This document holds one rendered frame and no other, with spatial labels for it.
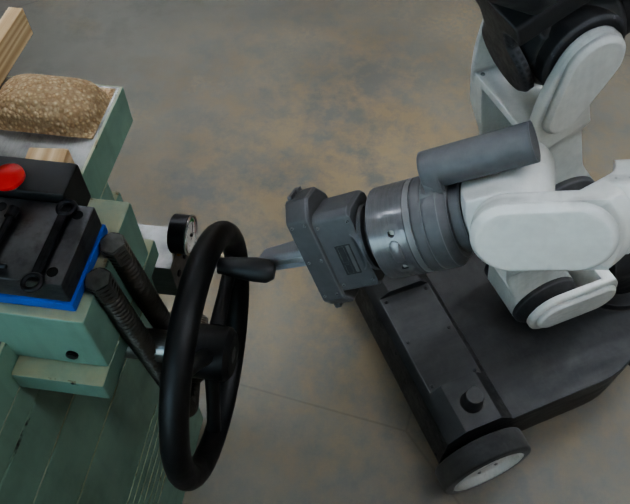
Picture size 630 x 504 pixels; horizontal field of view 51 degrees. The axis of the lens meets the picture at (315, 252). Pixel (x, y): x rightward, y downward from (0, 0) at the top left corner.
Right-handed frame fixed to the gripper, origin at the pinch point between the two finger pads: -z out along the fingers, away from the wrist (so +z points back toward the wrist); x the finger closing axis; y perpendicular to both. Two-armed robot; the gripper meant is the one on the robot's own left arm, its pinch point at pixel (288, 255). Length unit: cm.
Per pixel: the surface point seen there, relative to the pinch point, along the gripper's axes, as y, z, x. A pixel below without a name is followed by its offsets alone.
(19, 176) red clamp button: 10.8, -14.8, 18.6
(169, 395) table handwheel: 17.0, -6.6, -2.7
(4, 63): -14.2, -35.2, 28.7
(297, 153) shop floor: -121, -60, -25
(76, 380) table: 15.6, -18.2, -0.7
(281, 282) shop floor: -78, -58, -45
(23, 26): -20, -35, 32
